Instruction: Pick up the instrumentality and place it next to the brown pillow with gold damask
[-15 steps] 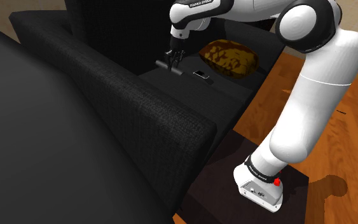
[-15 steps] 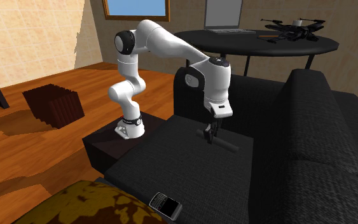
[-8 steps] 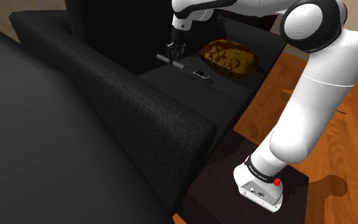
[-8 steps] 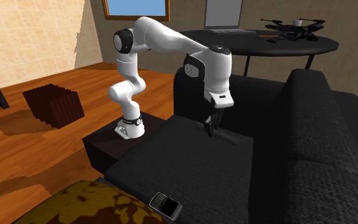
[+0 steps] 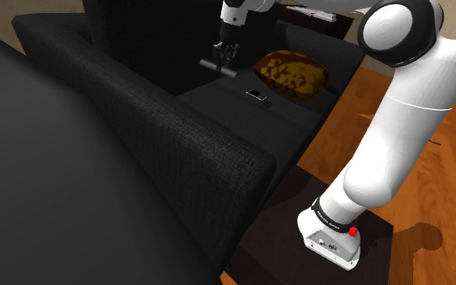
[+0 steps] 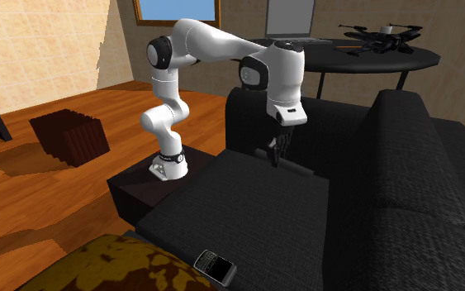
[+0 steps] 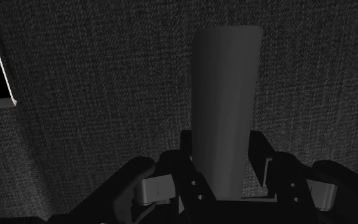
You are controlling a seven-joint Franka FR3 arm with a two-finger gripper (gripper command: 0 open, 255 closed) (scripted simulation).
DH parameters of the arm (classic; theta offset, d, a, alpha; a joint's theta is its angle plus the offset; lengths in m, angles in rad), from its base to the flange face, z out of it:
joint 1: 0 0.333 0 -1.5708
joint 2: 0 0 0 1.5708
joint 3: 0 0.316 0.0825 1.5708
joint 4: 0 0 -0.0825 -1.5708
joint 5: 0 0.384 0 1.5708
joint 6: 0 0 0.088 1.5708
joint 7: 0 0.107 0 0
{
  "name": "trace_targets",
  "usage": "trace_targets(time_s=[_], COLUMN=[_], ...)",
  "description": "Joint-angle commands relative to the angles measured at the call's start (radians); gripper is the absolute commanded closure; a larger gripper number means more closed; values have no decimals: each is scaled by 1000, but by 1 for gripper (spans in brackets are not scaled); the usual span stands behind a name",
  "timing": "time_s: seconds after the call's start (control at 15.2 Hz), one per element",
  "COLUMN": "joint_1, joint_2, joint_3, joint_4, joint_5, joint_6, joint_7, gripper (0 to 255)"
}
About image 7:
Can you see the grey fabric sofa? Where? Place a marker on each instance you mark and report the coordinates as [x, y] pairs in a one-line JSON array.
[[104, 77]]

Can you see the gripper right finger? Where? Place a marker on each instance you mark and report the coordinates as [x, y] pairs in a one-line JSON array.
[[290, 176]]

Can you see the grey tall cup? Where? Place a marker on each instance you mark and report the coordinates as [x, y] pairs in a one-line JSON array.
[[225, 108]]

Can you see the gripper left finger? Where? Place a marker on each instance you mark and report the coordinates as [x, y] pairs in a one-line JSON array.
[[178, 173]]

